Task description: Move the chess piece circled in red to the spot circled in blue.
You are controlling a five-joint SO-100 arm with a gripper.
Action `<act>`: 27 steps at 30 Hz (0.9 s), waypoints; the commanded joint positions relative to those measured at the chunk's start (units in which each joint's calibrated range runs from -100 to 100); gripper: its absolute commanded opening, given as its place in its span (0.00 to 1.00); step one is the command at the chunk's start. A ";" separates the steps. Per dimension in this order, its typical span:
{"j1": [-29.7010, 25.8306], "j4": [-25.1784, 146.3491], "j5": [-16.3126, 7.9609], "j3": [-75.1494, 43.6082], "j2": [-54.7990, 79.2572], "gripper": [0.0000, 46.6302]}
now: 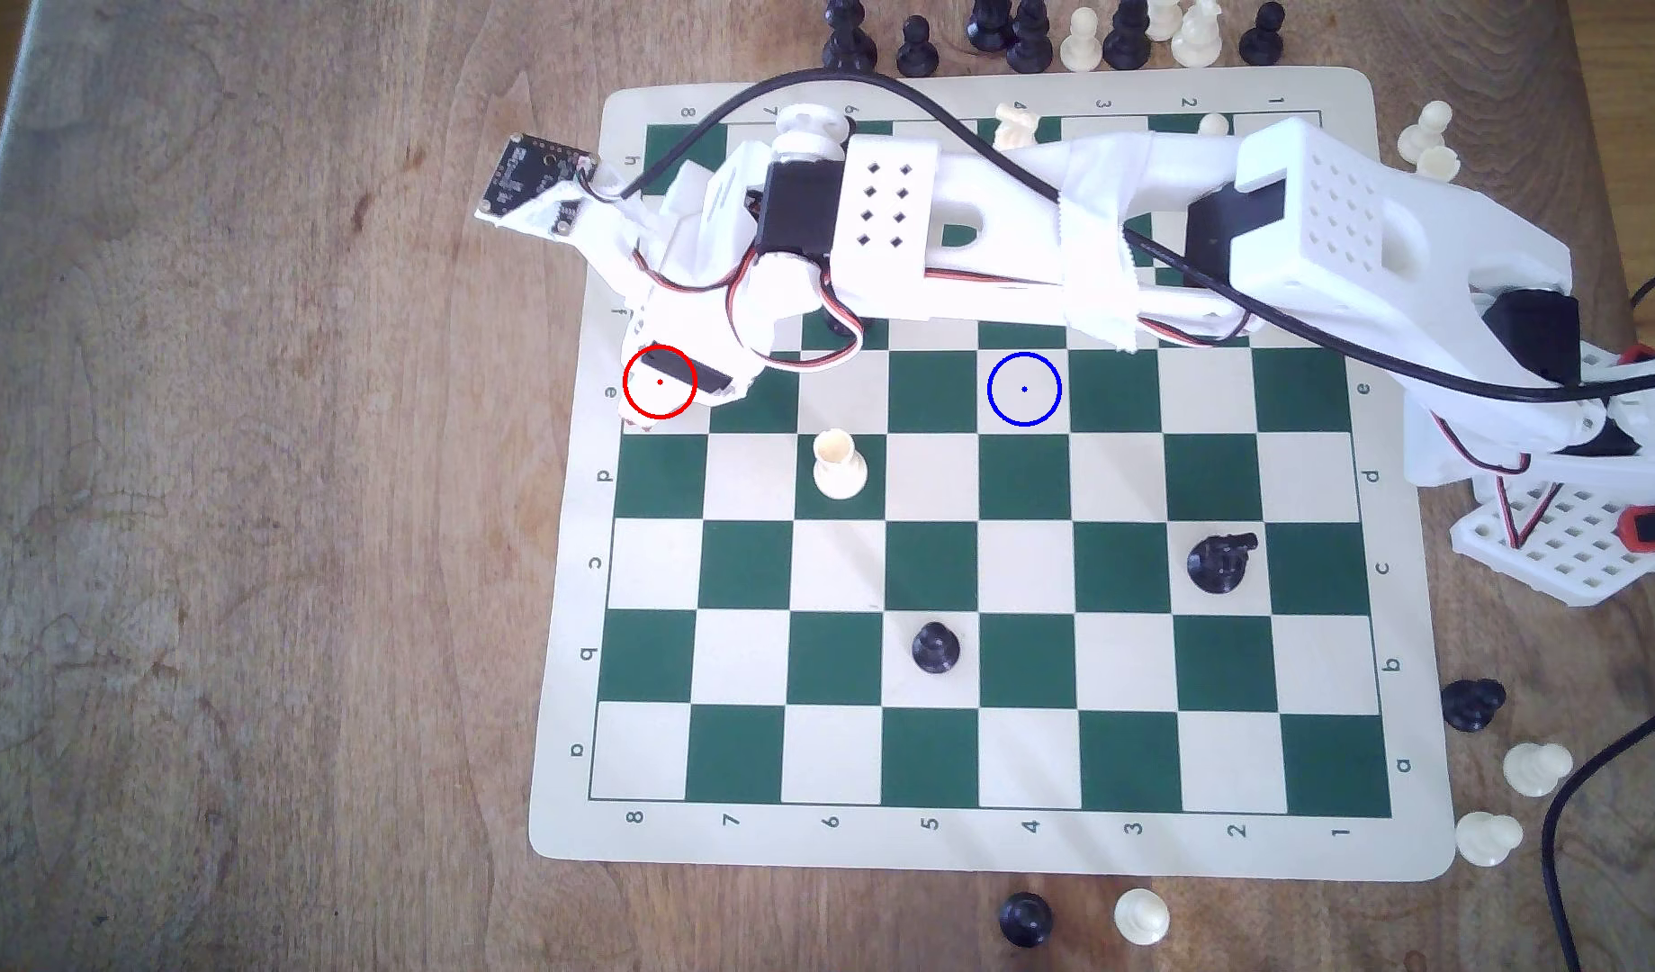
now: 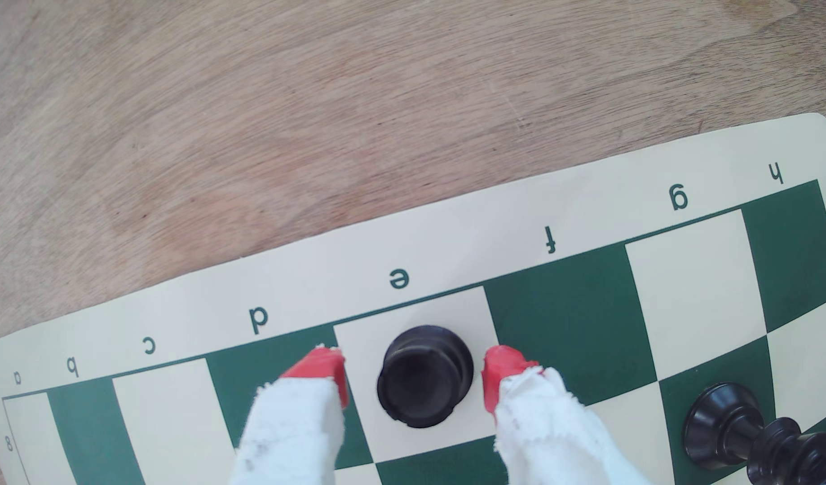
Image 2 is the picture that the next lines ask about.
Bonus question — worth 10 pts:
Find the tall black king piece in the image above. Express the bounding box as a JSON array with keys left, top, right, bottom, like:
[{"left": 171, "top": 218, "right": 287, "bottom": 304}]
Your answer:
[{"left": 682, "top": 383, "right": 826, "bottom": 485}]

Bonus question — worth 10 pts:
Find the black rook chess piece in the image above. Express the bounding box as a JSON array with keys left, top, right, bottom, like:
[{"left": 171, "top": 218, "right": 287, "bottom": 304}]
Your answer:
[{"left": 377, "top": 325, "right": 475, "bottom": 429}]

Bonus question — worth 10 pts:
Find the green and cream chess mat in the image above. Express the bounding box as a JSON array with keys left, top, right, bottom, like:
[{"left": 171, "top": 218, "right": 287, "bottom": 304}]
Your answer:
[{"left": 0, "top": 113, "right": 826, "bottom": 485}]

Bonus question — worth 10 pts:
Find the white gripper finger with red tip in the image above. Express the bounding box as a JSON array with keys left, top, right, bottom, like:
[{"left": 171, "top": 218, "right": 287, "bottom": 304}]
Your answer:
[
  {"left": 227, "top": 345, "right": 350, "bottom": 485},
  {"left": 481, "top": 345, "right": 649, "bottom": 485}
]

